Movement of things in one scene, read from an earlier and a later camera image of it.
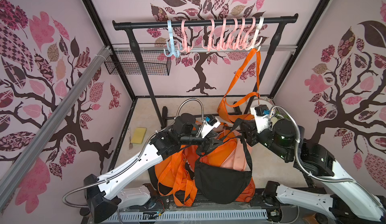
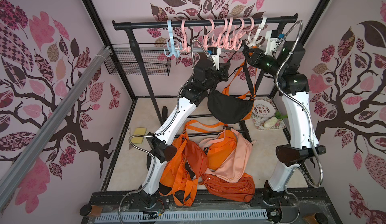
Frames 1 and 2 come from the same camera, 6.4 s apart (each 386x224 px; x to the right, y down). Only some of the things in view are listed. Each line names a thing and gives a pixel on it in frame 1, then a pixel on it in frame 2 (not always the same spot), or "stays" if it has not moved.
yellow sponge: [138, 135] stays
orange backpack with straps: [177, 170] stays
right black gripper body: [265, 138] → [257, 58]
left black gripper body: [190, 139] → [214, 75]
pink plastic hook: [248, 44] → [244, 31]
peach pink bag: [238, 159] stays
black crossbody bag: [220, 185] → [229, 110]
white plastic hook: [254, 45] stays
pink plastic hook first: [187, 47] stays
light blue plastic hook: [176, 51] stays
